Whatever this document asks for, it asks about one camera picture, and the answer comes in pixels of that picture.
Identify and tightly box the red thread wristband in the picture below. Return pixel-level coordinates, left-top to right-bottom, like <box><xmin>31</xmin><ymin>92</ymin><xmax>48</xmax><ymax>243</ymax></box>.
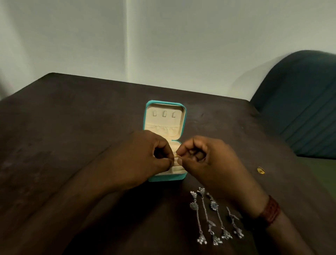
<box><xmin>258</xmin><ymin>195</ymin><xmax>281</xmax><ymax>228</ymax></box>

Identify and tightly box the person's right hand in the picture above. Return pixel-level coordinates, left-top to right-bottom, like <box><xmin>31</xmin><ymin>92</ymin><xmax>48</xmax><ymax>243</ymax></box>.
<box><xmin>176</xmin><ymin>135</ymin><xmax>269</xmax><ymax>219</ymax></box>

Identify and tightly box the green fabric cover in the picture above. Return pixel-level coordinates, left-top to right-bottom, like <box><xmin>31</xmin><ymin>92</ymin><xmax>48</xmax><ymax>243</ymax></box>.
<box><xmin>298</xmin><ymin>156</ymin><xmax>336</xmax><ymax>195</ymax></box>

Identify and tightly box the long silver chain earring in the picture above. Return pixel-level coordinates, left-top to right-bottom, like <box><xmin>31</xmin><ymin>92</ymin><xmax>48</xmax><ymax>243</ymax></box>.
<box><xmin>197</xmin><ymin>187</ymin><xmax>223</xmax><ymax>246</ymax></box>
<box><xmin>206</xmin><ymin>193</ymin><xmax>233</xmax><ymax>240</ymax></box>
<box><xmin>190</xmin><ymin>191</ymin><xmax>208</xmax><ymax>245</ymax></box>
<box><xmin>226</xmin><ymin>207</ymin><xmax>245</xmax><ymax>239</ymax></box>

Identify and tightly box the teal jewelry box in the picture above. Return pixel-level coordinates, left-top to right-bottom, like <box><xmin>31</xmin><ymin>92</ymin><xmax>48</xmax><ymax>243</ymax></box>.
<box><xmin>143</xmin><ymin>100</ymin><xmax>188</xmax><ymax>182</ymax></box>

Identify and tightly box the person's right forearm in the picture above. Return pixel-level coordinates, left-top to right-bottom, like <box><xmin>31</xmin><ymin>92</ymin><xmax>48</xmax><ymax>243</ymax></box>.
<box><xmin>249</xmin><ymin>210</ymin><xmax>315</xmax><ymax>255</ymax></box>

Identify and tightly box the person's left hand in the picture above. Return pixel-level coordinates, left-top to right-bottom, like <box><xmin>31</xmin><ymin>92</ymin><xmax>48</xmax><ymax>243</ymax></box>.
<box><xmin>112</xmin><ymin>130</ymin><xmax>175</xmax><ymax>191</ymax></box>

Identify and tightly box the person's left forearm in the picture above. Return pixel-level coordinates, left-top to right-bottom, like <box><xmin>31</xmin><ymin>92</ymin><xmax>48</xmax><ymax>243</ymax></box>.
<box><xmin>0</xmin><ymin>157</ymin><xmax>126</xmax><ymax>255</ymax></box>

